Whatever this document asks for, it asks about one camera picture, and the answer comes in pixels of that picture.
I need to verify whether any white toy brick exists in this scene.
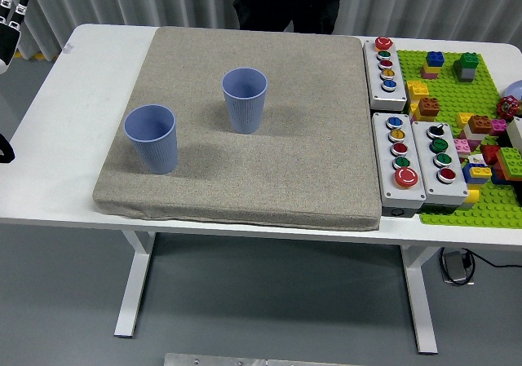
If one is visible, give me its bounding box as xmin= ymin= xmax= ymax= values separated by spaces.
xmin=464 ymin=127 xmax=490 ymax=143

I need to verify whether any grey four-control switch box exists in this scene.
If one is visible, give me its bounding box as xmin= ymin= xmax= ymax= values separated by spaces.
xmin=411 ymin=120 xmax=470 ymax=215

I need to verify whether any black power cable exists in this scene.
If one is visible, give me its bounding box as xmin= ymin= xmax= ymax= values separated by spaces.
xmin=439 ymin=246 xmax=522 ymax=288

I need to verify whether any grey power adapter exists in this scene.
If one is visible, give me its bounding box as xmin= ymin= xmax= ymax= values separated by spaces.
xmin=443 ymin=251 xmax=468 ymax=284

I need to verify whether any blue ribbed plastic cup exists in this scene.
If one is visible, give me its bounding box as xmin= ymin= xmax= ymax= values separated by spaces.
xmin=221 ymin=67 xmax=269 ymax=134
xmin=123 ymin=104 xmax=179 ymax=175

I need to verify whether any green studded baseplate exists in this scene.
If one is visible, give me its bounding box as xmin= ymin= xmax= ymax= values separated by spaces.
xmin=396 ymin=49 xmax=522 ymax=230

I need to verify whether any large green toy brick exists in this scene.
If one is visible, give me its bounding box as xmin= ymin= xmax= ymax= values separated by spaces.
xmin=494 ymin=147 xmax=522 ymax=176

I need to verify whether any white box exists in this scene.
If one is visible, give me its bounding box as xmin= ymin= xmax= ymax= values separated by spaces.
xmin=507 ymin=117 xmax=522 ymax=150

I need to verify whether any blue and yellow brick stack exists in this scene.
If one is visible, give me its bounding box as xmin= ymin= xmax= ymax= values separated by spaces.
xmin=462 ymin=161 xmax=494 ymax=186

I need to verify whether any red toy brick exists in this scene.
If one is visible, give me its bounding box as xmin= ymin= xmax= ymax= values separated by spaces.
xmin=480 ymin=144 xmax=503 ymax=167

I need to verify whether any grey five-button control box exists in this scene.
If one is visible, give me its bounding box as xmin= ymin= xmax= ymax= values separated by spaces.
xmin=371 ymin=112 xmax=427 ymax=219
xmin=362 ymin=36 xmax=409 ymax=112

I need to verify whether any red valve wheel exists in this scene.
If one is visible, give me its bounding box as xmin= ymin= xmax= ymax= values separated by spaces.
xmin=496 ymin=95 xmax=521 ymax=120

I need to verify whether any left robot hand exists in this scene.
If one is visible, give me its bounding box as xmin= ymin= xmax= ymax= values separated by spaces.
xmin=0 ymin=0 xmax=33 ymax=76

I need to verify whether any white table leg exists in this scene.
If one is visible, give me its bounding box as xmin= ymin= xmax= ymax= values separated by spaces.
xmin=399 ymin=245 xmax=440 ymax=355
xmin=113 ymin=231 xmax=157 ymax=339

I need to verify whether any brown toy brick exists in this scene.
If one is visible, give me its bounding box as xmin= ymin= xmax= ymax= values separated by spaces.
xmin=467 ymin=114 xmax=493 ymax=135
xmin=418 ymin=96 xmax=442 ymax=119

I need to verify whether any pale blue plate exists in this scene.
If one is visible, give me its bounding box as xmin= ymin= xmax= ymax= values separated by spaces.
xmin=504 ymin=80 xmax=522 ymax=105

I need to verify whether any grey-brown fabric mat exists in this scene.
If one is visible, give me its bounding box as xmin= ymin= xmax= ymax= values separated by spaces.
xmin=91 ymin=26 xmax=383 ymax=232

